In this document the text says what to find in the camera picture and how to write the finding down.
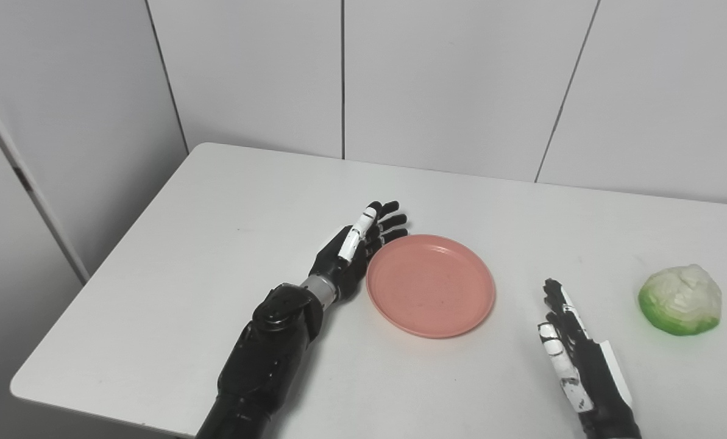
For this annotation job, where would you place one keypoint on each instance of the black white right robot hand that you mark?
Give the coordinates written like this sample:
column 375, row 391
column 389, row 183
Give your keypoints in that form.
column 601, row 384

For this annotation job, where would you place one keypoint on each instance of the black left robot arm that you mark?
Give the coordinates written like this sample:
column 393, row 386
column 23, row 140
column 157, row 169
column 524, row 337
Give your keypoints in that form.
column 265, row 360

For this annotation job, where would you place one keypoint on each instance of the green white cabbage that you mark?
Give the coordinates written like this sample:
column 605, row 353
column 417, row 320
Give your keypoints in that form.
column 680, row 299

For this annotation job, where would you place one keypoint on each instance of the pink round plate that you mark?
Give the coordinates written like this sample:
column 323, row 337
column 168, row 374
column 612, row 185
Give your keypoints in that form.
column 430, row 286

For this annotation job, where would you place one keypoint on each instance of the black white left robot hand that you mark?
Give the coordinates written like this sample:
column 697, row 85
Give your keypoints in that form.
column 339, row 265

